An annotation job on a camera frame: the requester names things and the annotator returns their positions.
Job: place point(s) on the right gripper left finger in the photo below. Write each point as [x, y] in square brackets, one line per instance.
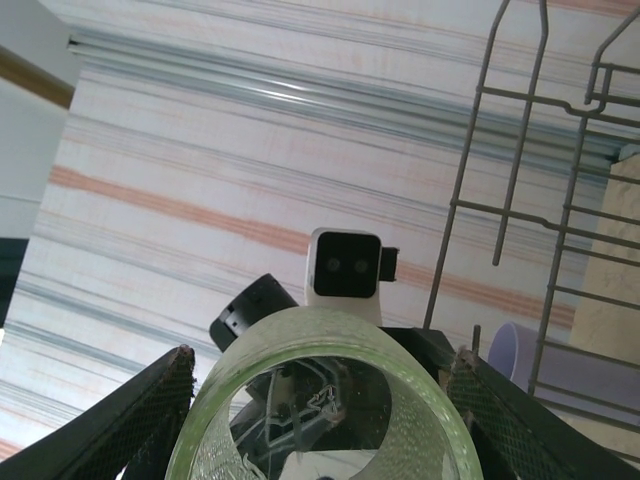
[125, 425]

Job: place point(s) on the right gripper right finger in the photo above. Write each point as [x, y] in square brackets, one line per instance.
[510, 425]

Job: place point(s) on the purple plastic cup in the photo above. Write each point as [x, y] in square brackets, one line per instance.
[510, 350]

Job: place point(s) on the pale olive glass cup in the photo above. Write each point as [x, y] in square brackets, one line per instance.
[215, 380]

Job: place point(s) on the brown wooden beam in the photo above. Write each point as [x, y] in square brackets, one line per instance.
[35, 75]

